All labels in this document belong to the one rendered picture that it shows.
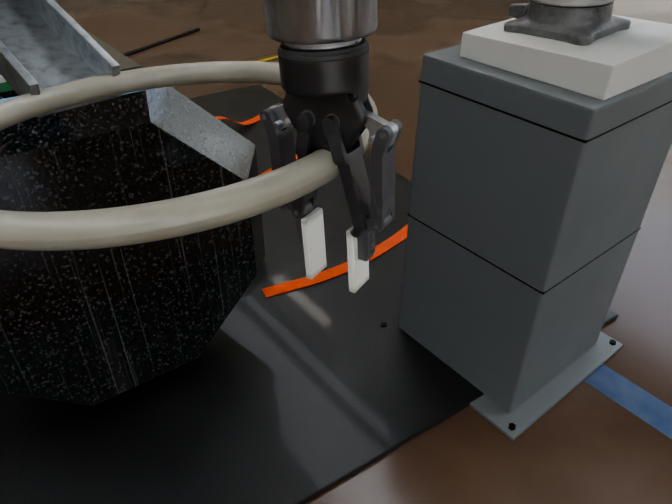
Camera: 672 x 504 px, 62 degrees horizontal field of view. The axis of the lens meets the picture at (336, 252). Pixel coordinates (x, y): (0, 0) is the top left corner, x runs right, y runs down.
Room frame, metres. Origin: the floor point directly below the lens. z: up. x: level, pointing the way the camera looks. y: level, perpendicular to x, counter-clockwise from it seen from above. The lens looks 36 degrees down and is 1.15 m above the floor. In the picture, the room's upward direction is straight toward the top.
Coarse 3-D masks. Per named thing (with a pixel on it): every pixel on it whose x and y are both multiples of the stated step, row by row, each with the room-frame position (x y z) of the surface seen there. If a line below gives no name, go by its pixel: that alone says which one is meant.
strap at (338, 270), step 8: (232, 120) 2.57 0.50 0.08; (248, 120) 2.72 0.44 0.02; (256, 120) 2.72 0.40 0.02; (400, 232) 1.70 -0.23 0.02; (392, 240) 1.65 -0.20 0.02; (400, 240) 1.65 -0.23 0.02; (376, 248) 1.60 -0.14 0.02; (384, 248) 1.60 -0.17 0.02; (376, 256) 1.55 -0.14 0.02; (344, 264) 1.50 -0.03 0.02; (320, 272) 1.46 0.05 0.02; (328, 272) 1.46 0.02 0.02; (336, 272) 1.46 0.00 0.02; (344, 272) 1.46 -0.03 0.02; (296, 280) 1.42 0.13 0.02; (304, 280) 1.42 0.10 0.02; (312, 280) 1.42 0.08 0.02; (320, 280) 1.42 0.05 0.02; (264, 288) 1.38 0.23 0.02; (272, 288) 1.38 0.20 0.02; (280, 288) 1.38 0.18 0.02; (288, 288) 1.38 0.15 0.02; (296, 288) 1.38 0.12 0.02
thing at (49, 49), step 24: (0, 0) 0.98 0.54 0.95; (24, 0) 0.99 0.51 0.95; (48, 0) 0.92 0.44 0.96; (0, 24) 0.91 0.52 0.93; (24, 24) 0.92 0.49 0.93; (48, 24) 0.93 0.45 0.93; (72, 24) 0.86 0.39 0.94; (0, 48) 0.77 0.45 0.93; (24, 48) 0.86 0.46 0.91; (48, 48) 0.87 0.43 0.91; (72, 48) 0.87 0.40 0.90; (96, 48) 0.81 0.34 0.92; (0, 72) 0.79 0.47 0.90; (24, 72) 0.73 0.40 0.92; (48, 72) 0.81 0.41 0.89; (72, 72) 0.82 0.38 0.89; (96, 72) 0.82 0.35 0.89
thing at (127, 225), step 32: (192, 64) 0.81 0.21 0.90; (224, 64) 0.81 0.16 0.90; (256, 64) 0.79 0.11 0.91; (32, 96) 0.70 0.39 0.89; (64, 96) 0.73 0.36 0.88; (96, 96) 0.76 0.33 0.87; (0, 128) 0.64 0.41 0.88; (320, 160) 0.44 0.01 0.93; (224, 192) 0.38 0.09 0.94; (256, 192) 0.39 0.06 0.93; (288, 192) 0.40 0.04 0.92; (0, 224) 0.36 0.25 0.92; (32, 224) 0.35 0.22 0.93; (64, 224) 0.35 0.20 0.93; (96, 224) 0.35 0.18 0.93; (128, 224) 0.35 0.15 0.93; (160, 224) 0.35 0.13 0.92; (192, 224) 0.36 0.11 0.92; (224, 224) 0.37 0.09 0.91
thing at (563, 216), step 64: (448, 64) 1.15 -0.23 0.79; (448, 128) 1.13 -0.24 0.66; (512, 128) 1.01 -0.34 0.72; (576, 128) 0.92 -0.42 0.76; (640, 128) 1.03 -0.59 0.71; (448, 192) 1.12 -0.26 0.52; (512, 192) 0.99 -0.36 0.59; (576, 192) 0.91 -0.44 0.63; (640, 192) 1.10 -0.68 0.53; (448, 256) 1.10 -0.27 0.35; (512, 256) 0.97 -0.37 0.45; (576, 256) 0.96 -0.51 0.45; (448, 320) 1.07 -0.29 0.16; (512, 320) 0.94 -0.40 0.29; (576, 320) 1.03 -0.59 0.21; (512, 384) 0.91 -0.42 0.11; (576, 384) 0.99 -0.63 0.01
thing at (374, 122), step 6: (366, 108) 0.45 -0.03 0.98; (372, 114) 0.45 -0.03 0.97; (372, 120) 0.44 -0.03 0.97; (378, 120) 0.44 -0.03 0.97; (384, 120) 0.44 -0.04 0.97; (366, 126) 0.44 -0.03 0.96; (372, 126) 0.44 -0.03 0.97; (378, 126) 0.44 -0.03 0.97; (390, 126) 0.43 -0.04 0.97; (396, 126) 0.44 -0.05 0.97; (372, 132) 0.44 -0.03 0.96; (396, 132) 0.43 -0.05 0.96; (372, 138) 0.43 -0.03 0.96; (390, 144) 0.43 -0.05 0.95
